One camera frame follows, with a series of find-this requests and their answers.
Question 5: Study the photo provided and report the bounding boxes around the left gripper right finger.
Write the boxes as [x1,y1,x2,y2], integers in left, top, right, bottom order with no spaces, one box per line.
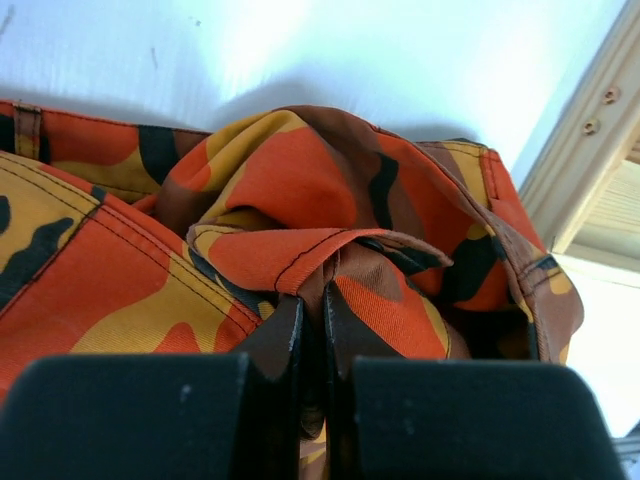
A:
[324,284,624,479]

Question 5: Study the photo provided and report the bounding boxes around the wooden clothes rack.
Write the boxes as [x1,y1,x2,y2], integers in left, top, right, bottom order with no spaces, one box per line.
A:
[522,1,639,272]

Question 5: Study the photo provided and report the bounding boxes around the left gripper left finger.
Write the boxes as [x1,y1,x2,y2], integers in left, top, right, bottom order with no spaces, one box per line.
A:
[1,297,304,479]

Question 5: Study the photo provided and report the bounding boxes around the orange camouflage trousers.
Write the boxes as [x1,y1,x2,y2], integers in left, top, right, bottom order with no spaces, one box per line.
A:
[1,102,583,479]

